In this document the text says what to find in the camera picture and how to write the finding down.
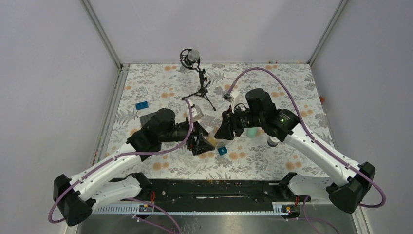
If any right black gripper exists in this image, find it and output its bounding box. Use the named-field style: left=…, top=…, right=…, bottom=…
left=215, top=104, right=264, bottom=140

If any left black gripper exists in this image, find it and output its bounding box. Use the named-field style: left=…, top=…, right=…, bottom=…
left=161, top=119, right=215, bottom=155

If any teal pill organizer box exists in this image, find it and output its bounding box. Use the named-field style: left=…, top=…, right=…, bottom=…
left=217, top=146, right=227, bottom=156

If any white pill bottle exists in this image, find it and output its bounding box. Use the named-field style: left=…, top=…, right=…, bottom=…
left=267, top=136, right=280, bottom=147

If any amber glass pill bottle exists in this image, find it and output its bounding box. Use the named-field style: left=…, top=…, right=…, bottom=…
left=206, top=131, right=219, bottom=147

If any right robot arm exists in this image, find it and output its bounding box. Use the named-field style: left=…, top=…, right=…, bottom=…
left=215, top=88, right=375, bottom=214

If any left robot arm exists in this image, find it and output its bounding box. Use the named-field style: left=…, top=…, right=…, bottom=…
left=49, top=108, right=215, bottom=226

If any mint green tube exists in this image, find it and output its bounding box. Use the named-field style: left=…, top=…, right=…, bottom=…
left=246, top=127, right=258, bottom=138

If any floral table mat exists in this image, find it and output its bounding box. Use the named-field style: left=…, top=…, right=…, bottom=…
left=106, top=64, right=332, bottom=180

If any grey lego baseplate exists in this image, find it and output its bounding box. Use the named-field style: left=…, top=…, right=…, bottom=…
left=139, top=112, right=156, bottom=126

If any blue lego brick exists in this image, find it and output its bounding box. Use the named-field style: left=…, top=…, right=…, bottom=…
left=135, top=101, right=149, bottom=110

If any microphone on tripod stand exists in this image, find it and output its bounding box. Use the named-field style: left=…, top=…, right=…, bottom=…
left=179, top=48, right=217, bottom=112

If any black base frame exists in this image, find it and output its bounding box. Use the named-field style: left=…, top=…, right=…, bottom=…
left=110, top=173, right=312, bottom=214

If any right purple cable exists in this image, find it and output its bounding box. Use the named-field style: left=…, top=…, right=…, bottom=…
left=223, top=67, right=387, bottom=209

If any purple cable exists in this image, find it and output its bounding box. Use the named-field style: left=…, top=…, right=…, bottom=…
left=223, top=67, right=387, bottom=209
left=48, top=98, right=195, bottom=224

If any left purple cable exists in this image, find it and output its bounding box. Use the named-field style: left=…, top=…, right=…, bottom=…
left=48, top=98, right=195, bottom=224

